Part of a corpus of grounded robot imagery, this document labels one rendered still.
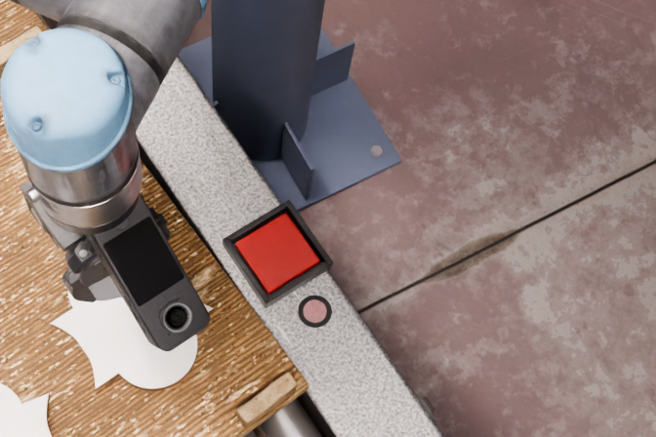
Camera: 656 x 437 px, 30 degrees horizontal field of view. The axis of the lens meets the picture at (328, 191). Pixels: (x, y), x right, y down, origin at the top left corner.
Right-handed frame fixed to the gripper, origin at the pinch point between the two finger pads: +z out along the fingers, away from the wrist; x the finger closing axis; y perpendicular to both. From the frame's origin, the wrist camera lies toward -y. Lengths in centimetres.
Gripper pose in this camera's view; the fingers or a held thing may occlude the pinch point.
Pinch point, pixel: (126, 290)
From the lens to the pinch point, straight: 104.9
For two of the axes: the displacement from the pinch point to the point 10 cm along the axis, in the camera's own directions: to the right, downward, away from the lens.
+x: -7.9, 5.4, -2.8
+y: -6.0, -7.6, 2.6
